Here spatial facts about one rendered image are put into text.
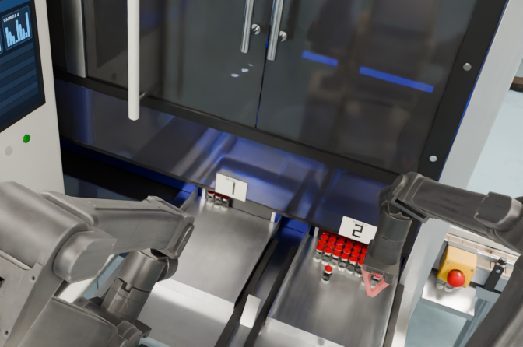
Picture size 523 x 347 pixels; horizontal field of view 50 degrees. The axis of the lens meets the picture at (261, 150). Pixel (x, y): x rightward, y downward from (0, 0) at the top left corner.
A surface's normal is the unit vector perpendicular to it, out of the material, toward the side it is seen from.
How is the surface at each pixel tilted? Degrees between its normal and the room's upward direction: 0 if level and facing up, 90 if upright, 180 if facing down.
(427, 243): 90
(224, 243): 0
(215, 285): 0
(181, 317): 0
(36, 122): 90
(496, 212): 68
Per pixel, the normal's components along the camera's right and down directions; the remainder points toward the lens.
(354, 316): 0.12, -0.81
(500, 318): -0.85, -0.50
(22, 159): 0.92, 0.30
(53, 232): 0.15, -0.59
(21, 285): -0.16, -0.05
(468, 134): -0.35, 0.50
